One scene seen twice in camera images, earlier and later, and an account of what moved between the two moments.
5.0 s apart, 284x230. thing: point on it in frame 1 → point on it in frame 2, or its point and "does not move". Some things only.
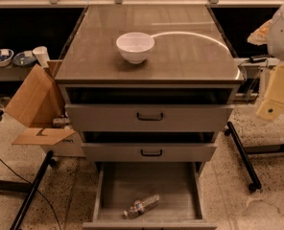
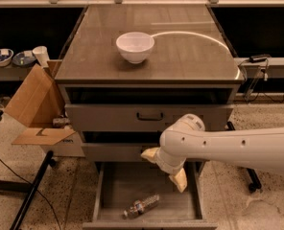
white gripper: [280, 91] → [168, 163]
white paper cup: [41, 55] does not move
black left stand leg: [35, 189] does not move
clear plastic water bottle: [140, 206] does not move
